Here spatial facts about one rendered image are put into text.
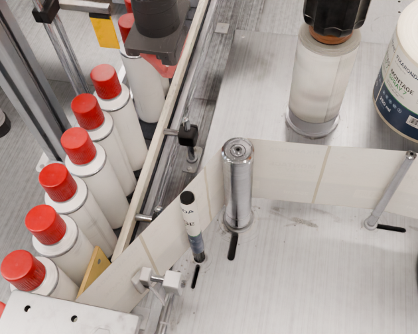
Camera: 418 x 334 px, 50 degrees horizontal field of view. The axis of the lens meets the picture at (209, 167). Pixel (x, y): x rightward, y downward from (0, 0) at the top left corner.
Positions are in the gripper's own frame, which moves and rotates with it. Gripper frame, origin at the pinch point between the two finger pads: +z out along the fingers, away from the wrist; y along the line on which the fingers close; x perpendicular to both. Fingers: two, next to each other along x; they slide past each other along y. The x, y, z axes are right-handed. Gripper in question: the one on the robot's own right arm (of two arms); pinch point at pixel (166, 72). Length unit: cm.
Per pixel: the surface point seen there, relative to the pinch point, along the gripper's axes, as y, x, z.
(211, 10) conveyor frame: 31.4, 0.2, 13.8
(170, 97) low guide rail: 3.8, 1.8, 10.1
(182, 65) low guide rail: 11.4, 1.5, 10.1
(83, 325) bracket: -38.5, -5.0, -12.9
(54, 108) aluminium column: -5.0, 18.0, 5.8
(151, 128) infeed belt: -0.9, 4.4, 13.6
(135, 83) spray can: 0.1, 5.5, 3.4
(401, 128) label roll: 4.8, -36.8, 11.9
